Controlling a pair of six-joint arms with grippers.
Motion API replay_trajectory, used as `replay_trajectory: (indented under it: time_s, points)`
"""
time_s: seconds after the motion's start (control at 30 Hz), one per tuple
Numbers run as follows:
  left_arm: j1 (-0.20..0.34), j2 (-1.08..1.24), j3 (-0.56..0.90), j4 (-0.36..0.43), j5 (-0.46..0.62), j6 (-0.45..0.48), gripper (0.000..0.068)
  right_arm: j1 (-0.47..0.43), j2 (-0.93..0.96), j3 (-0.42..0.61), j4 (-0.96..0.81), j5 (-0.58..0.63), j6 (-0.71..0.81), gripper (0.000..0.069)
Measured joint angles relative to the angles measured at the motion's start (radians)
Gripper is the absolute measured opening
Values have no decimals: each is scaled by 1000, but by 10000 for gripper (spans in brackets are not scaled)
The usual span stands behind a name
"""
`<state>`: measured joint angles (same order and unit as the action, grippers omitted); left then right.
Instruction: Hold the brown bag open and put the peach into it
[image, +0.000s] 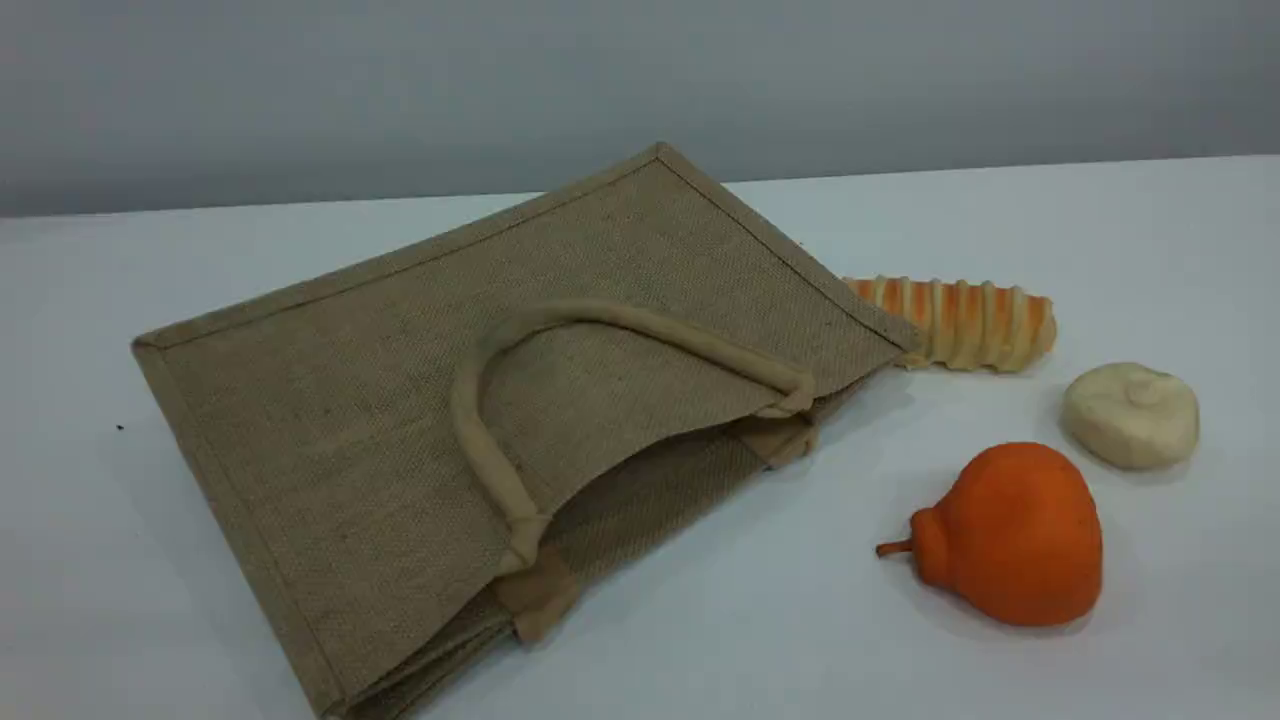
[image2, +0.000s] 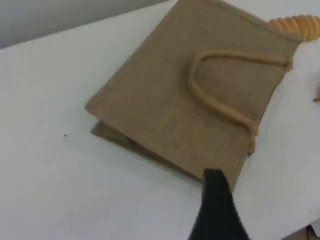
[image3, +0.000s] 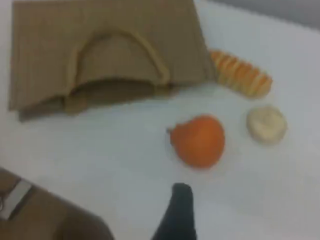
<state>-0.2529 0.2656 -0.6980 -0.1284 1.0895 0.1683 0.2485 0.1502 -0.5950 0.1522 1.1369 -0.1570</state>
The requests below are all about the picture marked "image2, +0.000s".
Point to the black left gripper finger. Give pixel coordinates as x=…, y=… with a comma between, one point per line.
x=216, y=212

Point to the brown jute tote bag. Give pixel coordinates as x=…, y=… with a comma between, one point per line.
x=190, y=95

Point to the striped long bread roll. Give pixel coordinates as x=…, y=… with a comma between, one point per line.
x=297, y=27

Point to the orange pear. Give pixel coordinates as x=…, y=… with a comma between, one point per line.
x=317, y=97

